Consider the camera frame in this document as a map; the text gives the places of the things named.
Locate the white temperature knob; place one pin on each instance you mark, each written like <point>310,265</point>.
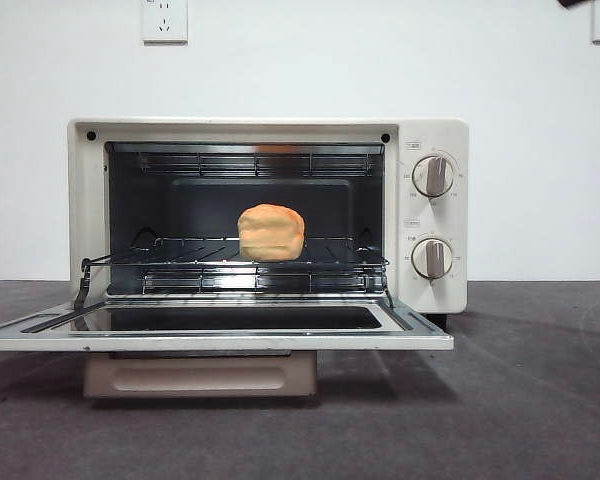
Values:
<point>433,176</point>

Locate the golden bread loaf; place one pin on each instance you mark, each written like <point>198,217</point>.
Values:
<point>272,232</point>

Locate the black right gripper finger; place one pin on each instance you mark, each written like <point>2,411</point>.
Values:
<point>577,2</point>

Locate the white timer knob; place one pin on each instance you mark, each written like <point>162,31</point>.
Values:
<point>432,257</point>

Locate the white Toshiba toaster oven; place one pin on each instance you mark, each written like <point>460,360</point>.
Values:
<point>85,200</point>

